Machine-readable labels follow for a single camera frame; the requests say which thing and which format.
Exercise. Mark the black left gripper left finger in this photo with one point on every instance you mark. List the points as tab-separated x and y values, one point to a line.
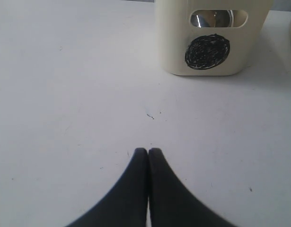
125	205

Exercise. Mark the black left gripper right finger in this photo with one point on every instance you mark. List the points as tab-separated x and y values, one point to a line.
171	203

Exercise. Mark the cream bin with circle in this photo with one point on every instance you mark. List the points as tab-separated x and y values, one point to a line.
186	50

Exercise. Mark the white bowl steel inside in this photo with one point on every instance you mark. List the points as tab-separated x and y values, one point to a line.
212	18

